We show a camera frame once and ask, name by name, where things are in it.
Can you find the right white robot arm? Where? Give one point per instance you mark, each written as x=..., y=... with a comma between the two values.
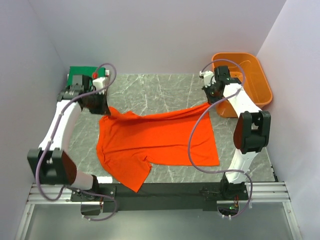
x=252, y=130

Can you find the aluminium rail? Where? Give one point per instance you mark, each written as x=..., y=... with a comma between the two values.
x=263, y=192

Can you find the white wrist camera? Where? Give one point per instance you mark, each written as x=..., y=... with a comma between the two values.
x=99, y=83
x=208, y=78

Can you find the orange t shirt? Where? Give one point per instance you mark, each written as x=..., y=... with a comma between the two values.
x=129, y=144

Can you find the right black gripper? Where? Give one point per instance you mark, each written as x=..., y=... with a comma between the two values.
x=211, y=100

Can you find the orange plastic basket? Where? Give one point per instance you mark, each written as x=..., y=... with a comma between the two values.
x=256, y=84

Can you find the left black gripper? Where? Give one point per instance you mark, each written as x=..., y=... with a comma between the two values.
x=104, y=109

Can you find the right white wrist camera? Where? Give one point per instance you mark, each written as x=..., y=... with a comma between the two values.
x=208, y=78

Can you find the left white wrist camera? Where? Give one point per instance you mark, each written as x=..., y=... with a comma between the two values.
x=99, y=83

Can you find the folded green t shirt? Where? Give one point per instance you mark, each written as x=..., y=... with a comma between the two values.
x=83, y=70

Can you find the black base beam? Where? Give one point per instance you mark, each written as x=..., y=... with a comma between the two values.
x=114, y=197

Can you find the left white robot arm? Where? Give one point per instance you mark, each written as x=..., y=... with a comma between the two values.
x=50, y=162

